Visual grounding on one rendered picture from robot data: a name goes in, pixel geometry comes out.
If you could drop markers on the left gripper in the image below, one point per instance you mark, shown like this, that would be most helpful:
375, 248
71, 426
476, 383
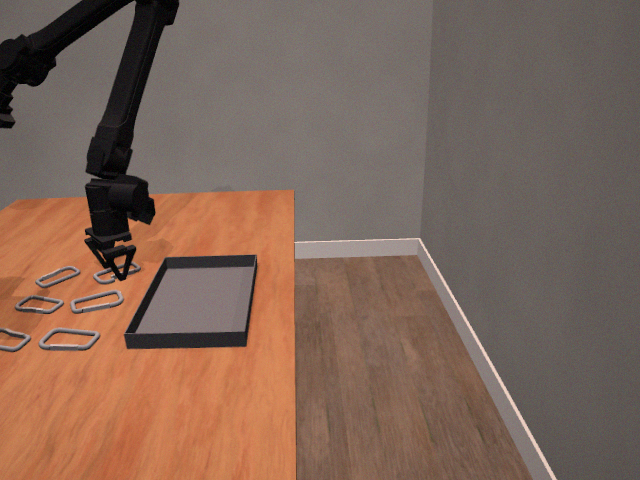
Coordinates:
102, 237

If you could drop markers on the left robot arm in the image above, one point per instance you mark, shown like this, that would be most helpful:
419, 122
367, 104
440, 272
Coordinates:
126, 192

